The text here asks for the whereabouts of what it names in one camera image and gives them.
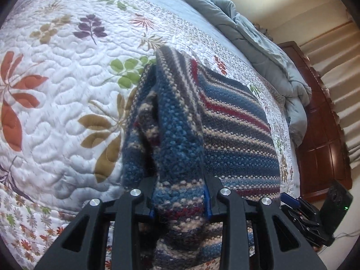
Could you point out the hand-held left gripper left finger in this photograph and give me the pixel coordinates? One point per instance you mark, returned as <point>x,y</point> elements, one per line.
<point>140,199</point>

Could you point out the light blue comforter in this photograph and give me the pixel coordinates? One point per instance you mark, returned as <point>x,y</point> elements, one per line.
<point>253,42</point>

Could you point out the striped knitted sweater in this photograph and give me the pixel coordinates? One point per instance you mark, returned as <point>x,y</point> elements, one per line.
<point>180,135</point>

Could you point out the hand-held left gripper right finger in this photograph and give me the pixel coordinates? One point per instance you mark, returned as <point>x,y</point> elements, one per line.
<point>208,205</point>

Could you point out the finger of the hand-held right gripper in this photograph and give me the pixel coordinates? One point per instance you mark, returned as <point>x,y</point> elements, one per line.
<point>291,199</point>

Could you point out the floral quilted bedspread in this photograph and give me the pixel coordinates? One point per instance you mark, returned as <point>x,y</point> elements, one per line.
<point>56,104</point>

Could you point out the wooden headboard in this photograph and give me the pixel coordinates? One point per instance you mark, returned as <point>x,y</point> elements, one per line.
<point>323,135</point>

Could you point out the beige curtain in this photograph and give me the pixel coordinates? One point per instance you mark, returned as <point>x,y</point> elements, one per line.
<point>346,90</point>

